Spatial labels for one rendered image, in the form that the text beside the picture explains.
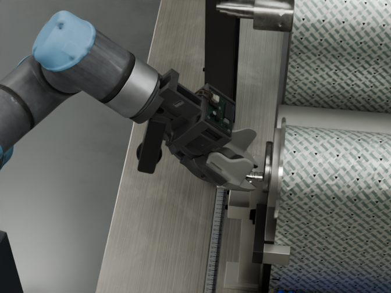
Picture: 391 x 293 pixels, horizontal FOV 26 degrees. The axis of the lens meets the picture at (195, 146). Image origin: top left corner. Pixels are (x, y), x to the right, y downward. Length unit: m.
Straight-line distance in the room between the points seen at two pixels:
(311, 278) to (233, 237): 0.28
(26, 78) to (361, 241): 0.53
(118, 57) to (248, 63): 0.86
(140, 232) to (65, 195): 1.25
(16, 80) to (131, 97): 0.15
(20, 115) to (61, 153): 1.84
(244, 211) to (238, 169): 0.19
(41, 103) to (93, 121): 1.91
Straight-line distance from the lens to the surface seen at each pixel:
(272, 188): 1.18
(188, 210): 1.61
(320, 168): 1.17
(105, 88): 1.07
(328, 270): 1.32
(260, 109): 1.79
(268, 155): 1.19
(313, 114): 1.33
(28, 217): 2.78
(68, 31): 1.05
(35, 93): 1.11
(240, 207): 1.32
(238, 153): 1.21
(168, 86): 1.08
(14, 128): 1.10
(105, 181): 2.84
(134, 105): 1.08
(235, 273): 1.52
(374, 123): 1.33
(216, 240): 1.57
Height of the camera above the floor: 2.18
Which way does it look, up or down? 48 degrees down
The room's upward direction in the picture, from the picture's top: straight up
